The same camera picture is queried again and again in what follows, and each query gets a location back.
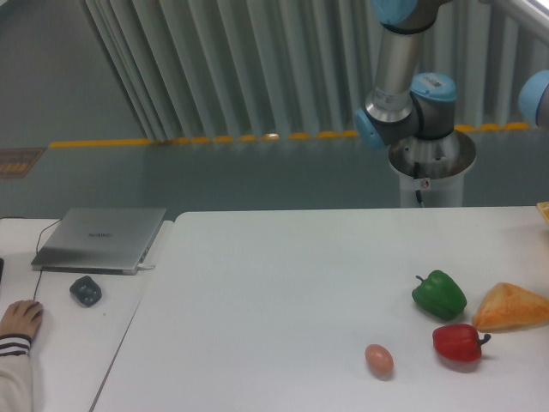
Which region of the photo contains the person's bare hand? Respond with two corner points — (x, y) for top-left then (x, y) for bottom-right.
(1, 300), (44, 342)

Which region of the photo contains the white striped sleeve forearm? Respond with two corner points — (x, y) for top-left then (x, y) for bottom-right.
(1, 334), (33, 411)

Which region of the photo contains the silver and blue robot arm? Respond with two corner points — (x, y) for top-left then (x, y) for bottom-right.
(354, 1), (548, 148)

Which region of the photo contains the green bell pepper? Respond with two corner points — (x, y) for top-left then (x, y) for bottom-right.
(412, 270), (468, 321)

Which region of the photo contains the red bell pepper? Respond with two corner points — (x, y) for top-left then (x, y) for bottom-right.
(431, 324), (492, 362)

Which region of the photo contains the black device edge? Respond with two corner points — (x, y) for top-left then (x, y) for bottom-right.
(0, 258), (5, 288)

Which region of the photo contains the small black gadget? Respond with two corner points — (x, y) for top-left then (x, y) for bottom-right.
(69, 276), (102, 308)

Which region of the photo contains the silver closed laptop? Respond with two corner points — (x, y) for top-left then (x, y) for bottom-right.
(31, 208), (166, 276)

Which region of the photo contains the brown floor mat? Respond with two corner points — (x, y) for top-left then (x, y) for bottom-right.
(1, 148), (45, 179)

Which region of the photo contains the pleated white curtain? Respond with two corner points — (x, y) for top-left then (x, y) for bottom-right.
(86, 1), (548, 142)

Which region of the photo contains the brown egg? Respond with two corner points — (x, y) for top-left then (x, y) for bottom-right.
(365, 344), (394, 379)

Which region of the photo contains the triangular toasted bread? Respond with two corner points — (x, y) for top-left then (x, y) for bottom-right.
(472, 282), (548, 332)

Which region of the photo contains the yellow box corner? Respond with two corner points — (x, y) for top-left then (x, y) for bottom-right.
(536, 202), (549, 224)

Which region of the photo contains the black laptop cable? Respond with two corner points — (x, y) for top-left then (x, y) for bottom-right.
(0, 215), (64, 303)

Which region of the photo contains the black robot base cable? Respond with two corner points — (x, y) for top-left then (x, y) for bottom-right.
(413, 161), (425, 209)

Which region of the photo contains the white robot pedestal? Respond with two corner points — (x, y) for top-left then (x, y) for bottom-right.
(389, 131), (476, 208)

